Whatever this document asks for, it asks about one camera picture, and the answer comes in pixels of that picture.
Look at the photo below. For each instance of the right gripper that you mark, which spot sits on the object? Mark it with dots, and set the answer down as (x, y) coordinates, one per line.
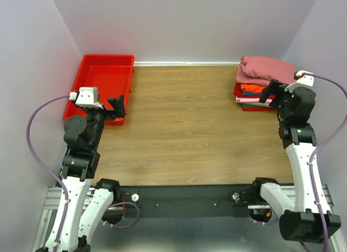
(275, 88)

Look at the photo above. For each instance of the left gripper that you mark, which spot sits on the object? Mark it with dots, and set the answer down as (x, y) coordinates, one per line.
(119, 108)

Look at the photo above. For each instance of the pink t-shirt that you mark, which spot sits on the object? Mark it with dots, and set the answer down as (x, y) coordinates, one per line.
(268, 68)

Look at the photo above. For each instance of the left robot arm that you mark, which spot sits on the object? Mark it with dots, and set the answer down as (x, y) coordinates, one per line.
(75, 223)

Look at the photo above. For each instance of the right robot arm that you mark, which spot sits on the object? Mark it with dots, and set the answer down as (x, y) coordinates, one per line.
(308, 218)

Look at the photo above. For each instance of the folded pink shirt on stack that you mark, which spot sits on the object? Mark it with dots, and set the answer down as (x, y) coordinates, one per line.
(244, 79)

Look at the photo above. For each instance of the folded orange shirt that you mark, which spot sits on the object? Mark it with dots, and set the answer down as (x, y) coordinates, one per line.
(251, 88)

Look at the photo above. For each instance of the folded blue shirt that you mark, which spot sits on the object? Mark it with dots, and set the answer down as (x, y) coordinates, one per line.
(251, 94)

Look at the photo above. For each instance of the folded green shirt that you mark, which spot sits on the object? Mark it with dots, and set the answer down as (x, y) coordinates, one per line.
(253, 105)

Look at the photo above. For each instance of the folded light pink shirt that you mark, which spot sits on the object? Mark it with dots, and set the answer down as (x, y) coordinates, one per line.
(252, 101)

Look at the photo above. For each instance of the folded bottom red shirt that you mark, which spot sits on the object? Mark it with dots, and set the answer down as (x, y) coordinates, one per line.
(257, 109)

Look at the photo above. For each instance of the folded red shirt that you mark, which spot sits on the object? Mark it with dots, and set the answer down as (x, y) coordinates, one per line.
(257, 109)
(238, 92)

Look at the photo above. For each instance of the red plastic bin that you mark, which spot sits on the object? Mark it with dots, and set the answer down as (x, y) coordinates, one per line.
(111, 74)

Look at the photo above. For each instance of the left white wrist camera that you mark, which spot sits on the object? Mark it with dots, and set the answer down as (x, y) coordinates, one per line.
(85, 97)

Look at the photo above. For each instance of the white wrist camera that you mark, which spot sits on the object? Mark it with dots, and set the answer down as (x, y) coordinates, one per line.
(85, 97)
(302, 78)

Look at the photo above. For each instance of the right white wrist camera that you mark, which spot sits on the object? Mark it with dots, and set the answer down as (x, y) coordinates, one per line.
(302, 78)

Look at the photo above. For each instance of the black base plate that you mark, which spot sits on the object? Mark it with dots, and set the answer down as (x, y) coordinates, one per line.
(188, 201)

